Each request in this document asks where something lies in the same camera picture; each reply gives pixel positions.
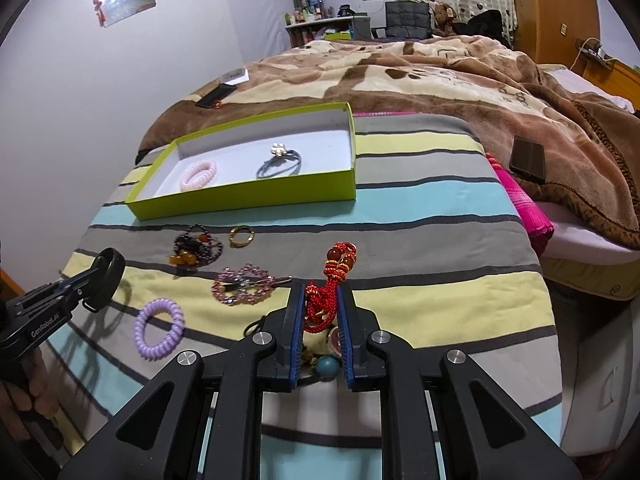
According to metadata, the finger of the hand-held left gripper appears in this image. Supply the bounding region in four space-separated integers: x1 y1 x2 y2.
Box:
7 285 90 323
30 264 103 297

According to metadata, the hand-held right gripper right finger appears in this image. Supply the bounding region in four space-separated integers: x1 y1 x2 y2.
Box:
336 285 583 480

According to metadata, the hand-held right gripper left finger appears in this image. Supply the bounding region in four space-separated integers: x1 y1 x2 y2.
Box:
57 282 307 480

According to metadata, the red beaded knot ornament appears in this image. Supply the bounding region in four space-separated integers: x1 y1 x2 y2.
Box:
304 241 359 335

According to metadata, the black teal bead hair tie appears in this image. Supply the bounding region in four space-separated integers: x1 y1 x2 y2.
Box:
243 316 351 388

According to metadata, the black fitness band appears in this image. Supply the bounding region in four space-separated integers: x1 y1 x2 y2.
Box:
81 248 126 314

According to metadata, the pink rhinestone hair clip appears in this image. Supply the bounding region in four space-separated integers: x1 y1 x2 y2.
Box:
211 263 293 306

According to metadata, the purple spiral hair tie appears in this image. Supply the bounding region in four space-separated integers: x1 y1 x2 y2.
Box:
134 298 185 361

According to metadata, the gold ring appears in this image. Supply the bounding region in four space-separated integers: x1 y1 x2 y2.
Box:
229 225 256 248

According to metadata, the dark beaded amber bracelet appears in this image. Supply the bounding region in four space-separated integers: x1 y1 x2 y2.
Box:
169 225 224 267

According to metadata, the lime green cardboard box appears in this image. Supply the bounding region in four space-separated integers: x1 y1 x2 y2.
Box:
123 102 357 221

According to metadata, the person's left hand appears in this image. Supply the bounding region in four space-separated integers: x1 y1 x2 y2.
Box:
10 347 57 428

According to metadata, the pink cloth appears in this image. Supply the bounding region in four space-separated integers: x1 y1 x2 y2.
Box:
485 152 555 256

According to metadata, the black phone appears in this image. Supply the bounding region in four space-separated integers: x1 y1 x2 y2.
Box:
194 83 238 110

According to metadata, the dark brown phone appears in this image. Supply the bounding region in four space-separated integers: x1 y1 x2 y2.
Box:
509 136 548 184

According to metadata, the grey bed base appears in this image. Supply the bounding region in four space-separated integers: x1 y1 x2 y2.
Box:
542 255 640 461

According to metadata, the brown patterned blanket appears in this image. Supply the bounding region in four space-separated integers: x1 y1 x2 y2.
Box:
135 35 640 251

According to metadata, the grey desk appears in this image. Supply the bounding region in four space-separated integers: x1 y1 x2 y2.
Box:
285 15 373 51

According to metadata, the row of bottles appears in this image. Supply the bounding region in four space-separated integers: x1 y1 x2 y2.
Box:
287 0 336 25

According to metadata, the brown teddy bear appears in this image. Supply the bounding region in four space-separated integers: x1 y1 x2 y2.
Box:
431 2 457 37

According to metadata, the black clothes pile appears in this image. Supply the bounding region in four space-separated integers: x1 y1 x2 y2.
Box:
457 10 506 43

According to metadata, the wooden headboard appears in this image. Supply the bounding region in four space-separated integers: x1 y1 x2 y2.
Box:
595 55 640 111

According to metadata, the power strip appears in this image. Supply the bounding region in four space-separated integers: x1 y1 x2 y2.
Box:
575 37 613 63

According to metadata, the pink spiral hair tie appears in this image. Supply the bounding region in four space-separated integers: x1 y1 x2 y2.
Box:
180 159 219 191

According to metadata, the grey flower hair tie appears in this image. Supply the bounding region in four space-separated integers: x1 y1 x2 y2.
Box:
256 143 305 180

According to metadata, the white cable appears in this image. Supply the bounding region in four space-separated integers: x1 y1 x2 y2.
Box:
570 37 601 73

